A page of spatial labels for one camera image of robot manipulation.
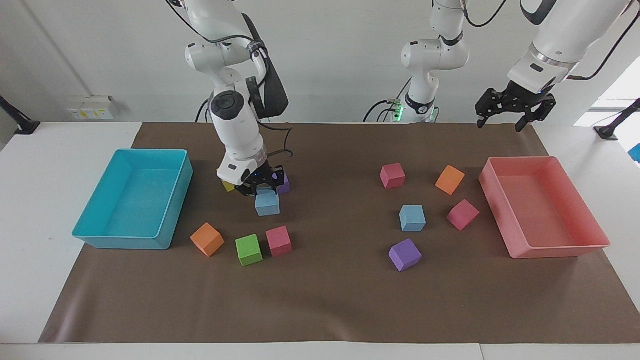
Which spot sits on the pink plastic bin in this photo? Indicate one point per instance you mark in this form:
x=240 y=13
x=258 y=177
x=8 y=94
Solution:
x=542 y=210

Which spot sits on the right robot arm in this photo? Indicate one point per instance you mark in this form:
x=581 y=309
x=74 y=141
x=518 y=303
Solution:
x=235 y=122

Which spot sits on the white wall socket box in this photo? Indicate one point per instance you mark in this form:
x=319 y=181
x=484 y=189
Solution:
x=92 y=107

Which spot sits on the pink foam block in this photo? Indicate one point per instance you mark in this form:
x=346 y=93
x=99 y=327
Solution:
x=462 y=215
x=392 y=176
x=278 y=241

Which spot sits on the orange foam block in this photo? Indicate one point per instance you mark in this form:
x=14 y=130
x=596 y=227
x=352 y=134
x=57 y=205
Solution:
x=207 y=240
x=450 y=180

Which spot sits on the blue foam block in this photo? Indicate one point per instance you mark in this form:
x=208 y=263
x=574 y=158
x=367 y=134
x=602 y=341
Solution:
x=268 y=205
x=412 y=219

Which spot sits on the purple foam block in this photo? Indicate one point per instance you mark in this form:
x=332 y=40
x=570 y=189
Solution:
x=285 y=185
x=405 y=255

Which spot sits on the cyan plastic bin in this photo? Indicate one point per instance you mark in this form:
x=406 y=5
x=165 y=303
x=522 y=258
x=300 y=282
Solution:
x=132 y=202

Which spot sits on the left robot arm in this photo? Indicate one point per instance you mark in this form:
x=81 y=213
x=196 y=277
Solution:
x=565 y=30

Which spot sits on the black stand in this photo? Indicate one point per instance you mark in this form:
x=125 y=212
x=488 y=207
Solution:
x=617 y=122
x=17 y=121

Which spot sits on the yellow foam block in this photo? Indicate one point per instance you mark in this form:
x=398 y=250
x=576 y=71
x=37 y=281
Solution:
x=228 y=187

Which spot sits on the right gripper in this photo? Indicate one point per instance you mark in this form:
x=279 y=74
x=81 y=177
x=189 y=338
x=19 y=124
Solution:
x=259 y=178

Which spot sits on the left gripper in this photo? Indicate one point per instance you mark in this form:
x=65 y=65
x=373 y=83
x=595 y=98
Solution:
x=525 y=97

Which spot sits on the green foam block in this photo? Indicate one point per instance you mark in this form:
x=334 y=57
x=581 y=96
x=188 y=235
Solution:
x=249 y=250

